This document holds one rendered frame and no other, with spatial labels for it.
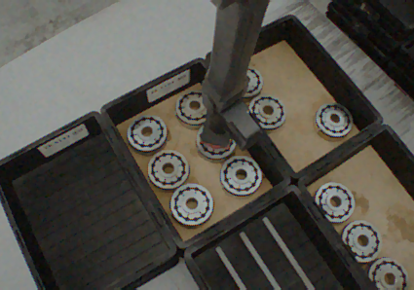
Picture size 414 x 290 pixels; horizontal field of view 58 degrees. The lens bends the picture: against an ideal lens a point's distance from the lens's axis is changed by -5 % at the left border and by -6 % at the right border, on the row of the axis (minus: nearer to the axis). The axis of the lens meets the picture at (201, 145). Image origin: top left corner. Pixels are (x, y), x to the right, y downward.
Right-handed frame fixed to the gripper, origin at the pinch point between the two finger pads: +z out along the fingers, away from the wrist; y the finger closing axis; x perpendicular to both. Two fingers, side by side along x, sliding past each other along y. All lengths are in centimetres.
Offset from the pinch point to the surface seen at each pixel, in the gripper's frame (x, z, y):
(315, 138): -25.4, 4.0, 8.5
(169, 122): 13.1, 4.7, 3.0
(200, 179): 1.4, 4.2, -10.3
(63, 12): 109, 92, 92
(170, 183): 7.9, 1.4, -13.9
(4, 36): 136, 92, 67
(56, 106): 51, 19, 5
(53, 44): 63, 19, 27
